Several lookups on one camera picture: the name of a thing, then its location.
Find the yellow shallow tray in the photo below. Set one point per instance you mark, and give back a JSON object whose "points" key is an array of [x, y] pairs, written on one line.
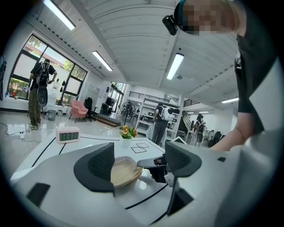
{"points": [[131, 183]]}

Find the pink armchair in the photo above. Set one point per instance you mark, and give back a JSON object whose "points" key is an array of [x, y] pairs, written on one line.
{"points": [[77, 108]]}

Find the person's right forearm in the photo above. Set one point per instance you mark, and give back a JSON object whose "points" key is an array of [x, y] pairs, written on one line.
{"points": [[233, 135]]}

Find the black framed window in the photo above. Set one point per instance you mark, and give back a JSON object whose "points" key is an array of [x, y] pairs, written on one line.
{"points": [[24, 64]]}

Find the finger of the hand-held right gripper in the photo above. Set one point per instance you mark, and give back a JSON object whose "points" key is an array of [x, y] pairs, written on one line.
{"points": [[153, 164]]}

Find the pink digital clock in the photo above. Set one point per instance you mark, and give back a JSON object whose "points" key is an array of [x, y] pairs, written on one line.
{"points": [[67, 135]]}

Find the black mezzanine railing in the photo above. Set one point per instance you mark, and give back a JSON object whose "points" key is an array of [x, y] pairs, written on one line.
{"points": [[142, 95]]}

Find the white power strip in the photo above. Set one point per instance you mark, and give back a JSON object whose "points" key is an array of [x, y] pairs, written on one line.
{"points": [[22, 134]]}

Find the person's black t-shirt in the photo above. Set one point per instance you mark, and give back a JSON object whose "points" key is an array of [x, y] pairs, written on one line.
{"points": [[250, 77]]}

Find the small white bucket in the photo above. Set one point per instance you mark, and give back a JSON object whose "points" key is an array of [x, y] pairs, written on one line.
{"points": [[60, 112]]}

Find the white shelf rack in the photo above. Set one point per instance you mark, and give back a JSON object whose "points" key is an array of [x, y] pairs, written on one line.
{"points": [[153, 102]]}

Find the person's head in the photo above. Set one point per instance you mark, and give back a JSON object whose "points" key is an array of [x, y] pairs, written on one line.
{"points": [[210, 17]]}

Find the black office chair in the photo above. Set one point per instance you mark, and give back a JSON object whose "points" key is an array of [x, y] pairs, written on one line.
{"points": [[88, 104]]}

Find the grey waste bin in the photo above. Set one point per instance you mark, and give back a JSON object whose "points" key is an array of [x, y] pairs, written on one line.
{"points": [[51, 115]]}

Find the ceiling strip light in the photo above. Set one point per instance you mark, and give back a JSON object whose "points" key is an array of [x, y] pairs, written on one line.
{"points": [[229, 100], [102, 61], [60, 14], [175, 66]]}

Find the black standing fan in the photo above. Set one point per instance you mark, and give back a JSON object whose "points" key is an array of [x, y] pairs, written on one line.
{"points": [[128, 108]]}

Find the white water dispenser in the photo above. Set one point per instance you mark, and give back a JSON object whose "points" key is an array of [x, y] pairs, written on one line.
{"points": [[52, 99]]}

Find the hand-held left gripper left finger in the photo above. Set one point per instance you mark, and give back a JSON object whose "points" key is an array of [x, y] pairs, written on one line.
{"points": [[97, 168]]}

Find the potted orange yellow flowers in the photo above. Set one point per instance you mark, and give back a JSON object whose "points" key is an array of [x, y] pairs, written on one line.
{"points": [[127, 133]]}

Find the black head-worn camera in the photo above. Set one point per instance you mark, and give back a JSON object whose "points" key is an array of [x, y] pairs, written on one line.
{"points": [[170, 24]]}

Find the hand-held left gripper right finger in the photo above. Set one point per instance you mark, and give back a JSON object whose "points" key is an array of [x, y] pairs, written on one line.
{"points": [[182, 159]]}

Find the wooden step platform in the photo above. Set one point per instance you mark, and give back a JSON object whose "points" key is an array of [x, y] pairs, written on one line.
{"points": [[108, 120]]}

